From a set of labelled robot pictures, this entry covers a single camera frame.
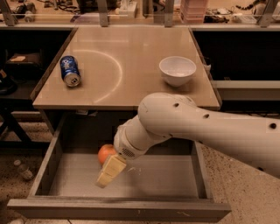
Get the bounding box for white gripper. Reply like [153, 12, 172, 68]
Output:
[95, 117, 149, 188]

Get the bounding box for orange fruit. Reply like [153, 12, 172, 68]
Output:
[98, 144, 116, 165]

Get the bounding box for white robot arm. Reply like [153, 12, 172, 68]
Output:
[96, 93, 280, 188]

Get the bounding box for open grey drawer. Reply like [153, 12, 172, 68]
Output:
[8, 112, 230, 223]

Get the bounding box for grey counter cabinet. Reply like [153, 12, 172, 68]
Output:
[31, 25, 221, 131]

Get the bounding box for clear plastic bottle on floor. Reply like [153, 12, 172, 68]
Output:
[14, 159, 34, 181]

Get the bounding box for blue soda can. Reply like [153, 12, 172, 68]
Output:
[59, 55, 81, 88]

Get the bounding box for white bowl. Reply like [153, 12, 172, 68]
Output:
[159, 56, 197, 87]

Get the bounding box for pink stacked bins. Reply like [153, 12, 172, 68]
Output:
[179, 0, 208, 24]

